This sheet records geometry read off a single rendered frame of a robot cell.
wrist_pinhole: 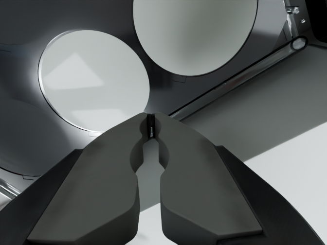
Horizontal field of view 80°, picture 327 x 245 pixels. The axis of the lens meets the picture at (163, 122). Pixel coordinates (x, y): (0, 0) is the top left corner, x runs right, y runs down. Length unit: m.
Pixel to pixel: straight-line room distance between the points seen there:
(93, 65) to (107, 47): 0.02
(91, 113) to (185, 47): 0.11
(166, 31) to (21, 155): 0.21
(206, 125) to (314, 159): 0.10
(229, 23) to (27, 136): 0.23
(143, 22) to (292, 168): 0.17
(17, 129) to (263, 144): 0.24
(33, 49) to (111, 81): 0.07
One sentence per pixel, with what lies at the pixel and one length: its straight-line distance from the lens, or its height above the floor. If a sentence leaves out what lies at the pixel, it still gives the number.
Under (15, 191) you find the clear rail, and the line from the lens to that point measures 0.32.
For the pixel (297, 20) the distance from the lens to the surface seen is 0.27.
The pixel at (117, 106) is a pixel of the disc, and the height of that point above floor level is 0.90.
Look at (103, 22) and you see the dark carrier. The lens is 0.18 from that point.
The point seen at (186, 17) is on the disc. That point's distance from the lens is 0.18.
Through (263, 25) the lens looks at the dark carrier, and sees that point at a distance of 0.20.
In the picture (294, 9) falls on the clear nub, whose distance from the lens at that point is 0.21.
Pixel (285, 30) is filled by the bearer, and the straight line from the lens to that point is 0.23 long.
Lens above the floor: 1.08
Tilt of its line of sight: 60 degrees down
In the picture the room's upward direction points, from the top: 175 degrees clockwise
